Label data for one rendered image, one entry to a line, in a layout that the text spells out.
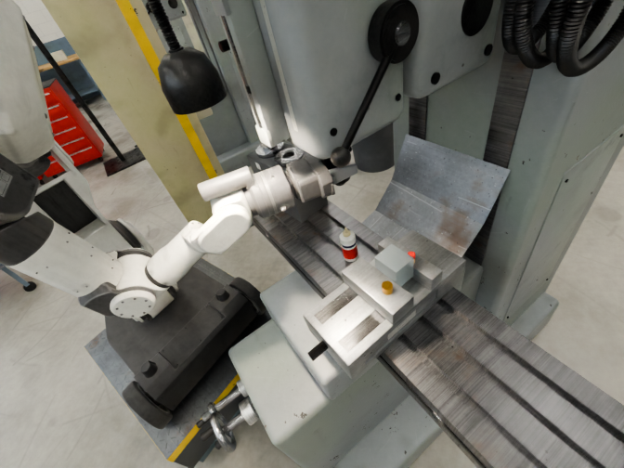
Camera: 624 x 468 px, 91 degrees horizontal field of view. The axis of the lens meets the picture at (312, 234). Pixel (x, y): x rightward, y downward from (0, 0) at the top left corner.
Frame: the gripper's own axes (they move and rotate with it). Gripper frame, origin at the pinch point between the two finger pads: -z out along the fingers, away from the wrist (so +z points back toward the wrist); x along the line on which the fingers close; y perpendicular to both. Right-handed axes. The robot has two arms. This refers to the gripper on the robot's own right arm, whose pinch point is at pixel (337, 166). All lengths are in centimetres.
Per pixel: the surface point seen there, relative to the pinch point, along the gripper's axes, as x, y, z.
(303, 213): 23.4, 26.8, 6.1
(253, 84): -5.1, -20.9, 11.7
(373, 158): 158, 107, -84
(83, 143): 406, 94, 204
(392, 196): 19.0, 30.2, -22.8
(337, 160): -15.0, -10.8, 4.7
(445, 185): 6.2, 22.1, -32.0
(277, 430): -23, 50, 34
